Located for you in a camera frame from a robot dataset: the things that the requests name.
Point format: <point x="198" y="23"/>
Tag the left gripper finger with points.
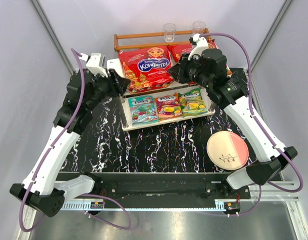
<point x="112" y="74"/>
<point x="121" y="84"/>

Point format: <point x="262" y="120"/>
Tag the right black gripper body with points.
<point x="181" y="72"/>

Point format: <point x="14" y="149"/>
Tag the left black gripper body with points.
<point x="116" y="83"/>

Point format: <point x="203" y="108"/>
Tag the red Konfety candy bag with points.
<point x="146" y="68"/>
<point x="177" y="50"/>

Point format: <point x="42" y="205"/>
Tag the teal Fox's mint candy bag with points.
<point x="142" y="110"/>

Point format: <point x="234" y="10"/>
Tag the orange Fox's candy bag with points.
<point x="168" y="107"/>

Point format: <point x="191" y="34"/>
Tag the green yellow Fox's candy bag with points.
<point x="192" y="103"/>

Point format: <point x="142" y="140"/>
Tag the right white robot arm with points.
<point x="272" y="155"/>

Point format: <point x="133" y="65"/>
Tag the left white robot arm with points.
<point x="39" y="189"/>

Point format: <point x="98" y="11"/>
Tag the white two-tier shelf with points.
<point x="173" y="88"/>

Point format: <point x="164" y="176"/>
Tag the brown wooden rack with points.
<point x="130" y="42"/>

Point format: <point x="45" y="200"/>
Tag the left clear drinking glass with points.
<point x="169" y="32"/>

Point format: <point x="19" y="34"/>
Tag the clear drinking glass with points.
<point x="198" y="27"/>
<point x="169" y="32"/>

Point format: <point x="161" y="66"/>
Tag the right clear drinking glass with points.
<point x="198" y="27"/>

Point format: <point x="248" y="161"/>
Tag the black marble mat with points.
<point x="167" y="148"/>

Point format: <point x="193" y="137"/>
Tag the cream floral plate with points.
<point x="227" y="150"/>

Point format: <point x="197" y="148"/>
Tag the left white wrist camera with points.
<point x="95" y="64"/>

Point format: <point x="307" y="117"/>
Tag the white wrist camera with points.
<point x="95" y="64"/>
<point x="199" y="44"/>

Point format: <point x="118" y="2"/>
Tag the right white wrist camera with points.
<point x="199" y="44"/>

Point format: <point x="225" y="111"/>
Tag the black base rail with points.
<point x="158" y="191"/>

